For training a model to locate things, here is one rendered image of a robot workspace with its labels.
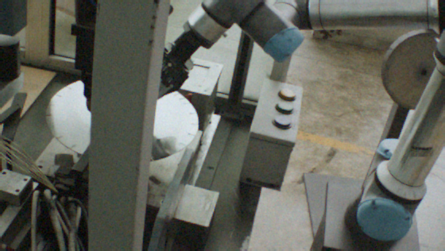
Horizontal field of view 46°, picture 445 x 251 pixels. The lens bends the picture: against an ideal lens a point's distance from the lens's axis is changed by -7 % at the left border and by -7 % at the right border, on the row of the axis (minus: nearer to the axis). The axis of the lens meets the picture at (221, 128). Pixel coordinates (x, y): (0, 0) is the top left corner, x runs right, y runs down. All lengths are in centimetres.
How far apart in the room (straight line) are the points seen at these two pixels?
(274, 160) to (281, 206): 119
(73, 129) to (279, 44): 44
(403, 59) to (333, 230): 95
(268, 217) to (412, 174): 143
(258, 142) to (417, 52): 97
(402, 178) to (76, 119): 67
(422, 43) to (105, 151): 180
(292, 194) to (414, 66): 88
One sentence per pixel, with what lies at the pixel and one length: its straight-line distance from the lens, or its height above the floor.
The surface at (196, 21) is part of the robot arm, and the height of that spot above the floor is 119.
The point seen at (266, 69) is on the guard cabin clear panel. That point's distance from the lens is 158.
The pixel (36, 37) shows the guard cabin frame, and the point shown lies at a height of 85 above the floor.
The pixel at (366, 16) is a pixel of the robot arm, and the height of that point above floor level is 126.
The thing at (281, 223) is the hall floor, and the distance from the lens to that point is 244.
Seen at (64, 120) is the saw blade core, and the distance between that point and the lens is 117.
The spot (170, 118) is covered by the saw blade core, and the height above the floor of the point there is 95.
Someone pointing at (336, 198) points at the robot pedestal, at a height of 75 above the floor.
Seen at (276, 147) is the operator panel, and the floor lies 87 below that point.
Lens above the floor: 161
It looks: 33 degrees down
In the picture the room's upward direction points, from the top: 11 degrees clockwise
